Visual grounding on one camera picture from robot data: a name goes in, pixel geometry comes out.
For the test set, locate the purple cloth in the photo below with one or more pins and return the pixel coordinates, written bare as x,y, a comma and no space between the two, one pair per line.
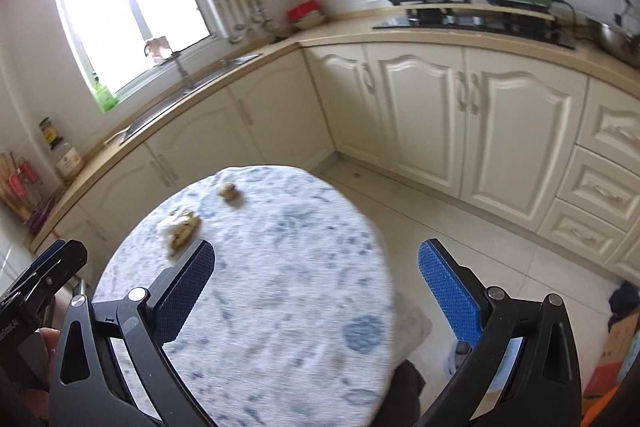
45,214

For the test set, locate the green dish soap bottle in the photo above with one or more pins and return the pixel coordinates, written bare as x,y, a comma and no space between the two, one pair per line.
105,96

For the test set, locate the cream base cabinet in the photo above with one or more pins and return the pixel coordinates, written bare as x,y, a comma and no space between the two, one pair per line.
200,142
425,117

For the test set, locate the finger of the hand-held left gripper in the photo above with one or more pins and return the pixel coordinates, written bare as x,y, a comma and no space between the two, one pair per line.
60,267
47,254

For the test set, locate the cardboard box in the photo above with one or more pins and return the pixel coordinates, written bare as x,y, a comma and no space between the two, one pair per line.
612,357

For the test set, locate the red container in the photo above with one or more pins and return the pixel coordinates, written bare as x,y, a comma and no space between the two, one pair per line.
302,10

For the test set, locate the person's left hand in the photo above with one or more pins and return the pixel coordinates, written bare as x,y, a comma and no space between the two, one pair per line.
50,341

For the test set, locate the dark bottle yellow label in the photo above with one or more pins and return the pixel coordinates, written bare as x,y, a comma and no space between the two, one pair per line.
49,133

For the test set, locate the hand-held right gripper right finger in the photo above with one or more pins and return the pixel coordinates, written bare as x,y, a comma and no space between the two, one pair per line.
450,292

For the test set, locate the beige countertop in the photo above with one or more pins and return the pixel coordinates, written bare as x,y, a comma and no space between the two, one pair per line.
350,29

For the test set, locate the red kitchen tool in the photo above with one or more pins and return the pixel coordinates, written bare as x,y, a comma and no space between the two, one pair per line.
22,179

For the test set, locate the clear labelled jar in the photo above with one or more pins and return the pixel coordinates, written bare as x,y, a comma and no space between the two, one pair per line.
69,161

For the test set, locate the wrapper with food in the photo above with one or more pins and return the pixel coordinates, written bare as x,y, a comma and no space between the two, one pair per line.
180,227

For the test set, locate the kitchen window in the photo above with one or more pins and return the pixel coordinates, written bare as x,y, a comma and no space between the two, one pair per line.
125,2

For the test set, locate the dark cloth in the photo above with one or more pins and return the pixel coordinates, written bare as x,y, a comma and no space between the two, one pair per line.
625,302
407,397

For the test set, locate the cream drawer unit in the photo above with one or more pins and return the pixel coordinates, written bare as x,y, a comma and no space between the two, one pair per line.
600,187

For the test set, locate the stainless steel sink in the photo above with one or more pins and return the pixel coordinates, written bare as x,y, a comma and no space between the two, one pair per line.
200,79

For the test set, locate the blue floral tablecloth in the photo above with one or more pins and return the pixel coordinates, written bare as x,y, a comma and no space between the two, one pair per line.
280,282

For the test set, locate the hanging metal utensil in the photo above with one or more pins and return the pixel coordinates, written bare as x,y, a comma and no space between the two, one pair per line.
267,14

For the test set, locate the hanging metal ladle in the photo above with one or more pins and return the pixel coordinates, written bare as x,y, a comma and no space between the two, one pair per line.
235,24

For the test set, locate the metal sink faucet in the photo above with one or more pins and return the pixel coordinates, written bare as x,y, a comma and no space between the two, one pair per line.
175,62

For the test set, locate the small brown nut shell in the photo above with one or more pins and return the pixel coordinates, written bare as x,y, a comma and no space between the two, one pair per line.
229,193

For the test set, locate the wooden cutting board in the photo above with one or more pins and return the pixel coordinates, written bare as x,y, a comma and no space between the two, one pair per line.
11,187

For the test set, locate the stainless steel wok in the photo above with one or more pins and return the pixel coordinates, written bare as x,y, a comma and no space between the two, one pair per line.
617,42

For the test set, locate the white bowl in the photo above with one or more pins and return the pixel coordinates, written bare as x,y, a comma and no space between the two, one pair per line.
310,22

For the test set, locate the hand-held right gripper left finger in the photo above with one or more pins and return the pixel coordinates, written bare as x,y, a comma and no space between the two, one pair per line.
182,292

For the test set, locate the black glass gas stove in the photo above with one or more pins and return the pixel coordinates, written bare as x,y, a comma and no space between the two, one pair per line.
500,32

